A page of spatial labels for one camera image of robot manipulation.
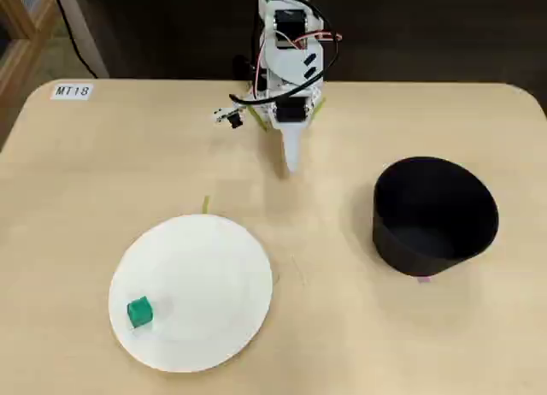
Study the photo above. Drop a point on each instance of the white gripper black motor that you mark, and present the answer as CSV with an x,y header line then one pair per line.
x,y
291,114

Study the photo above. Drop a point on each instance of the thin green tape strip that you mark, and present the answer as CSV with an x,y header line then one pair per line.
x,y
206,203

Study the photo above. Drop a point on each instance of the green cube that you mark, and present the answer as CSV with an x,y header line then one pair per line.
x,y
140,311

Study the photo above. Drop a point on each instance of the white round plate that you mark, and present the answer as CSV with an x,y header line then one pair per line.
x,y
192,292

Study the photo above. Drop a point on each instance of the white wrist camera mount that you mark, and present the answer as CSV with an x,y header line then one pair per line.
x,y
226,115

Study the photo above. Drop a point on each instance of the green base tape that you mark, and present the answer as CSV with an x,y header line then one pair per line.
x,y
319,108
259,119

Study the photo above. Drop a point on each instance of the white MT18 label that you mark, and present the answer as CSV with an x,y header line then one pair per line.
x,y
72,91

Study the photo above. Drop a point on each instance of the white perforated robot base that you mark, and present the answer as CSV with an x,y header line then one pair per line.
x,y
316,96

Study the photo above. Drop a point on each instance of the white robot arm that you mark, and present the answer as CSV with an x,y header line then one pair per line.
x,y
290,66

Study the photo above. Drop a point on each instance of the black round bin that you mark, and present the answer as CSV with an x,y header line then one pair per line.
x,y
431,224

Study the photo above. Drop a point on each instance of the white post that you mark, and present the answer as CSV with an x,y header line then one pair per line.
x,y
83,31

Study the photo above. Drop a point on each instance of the pink tape piece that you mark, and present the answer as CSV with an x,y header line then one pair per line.
x,y
423,279

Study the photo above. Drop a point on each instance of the wooden shelf frame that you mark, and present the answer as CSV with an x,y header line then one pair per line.
x,y
25,48

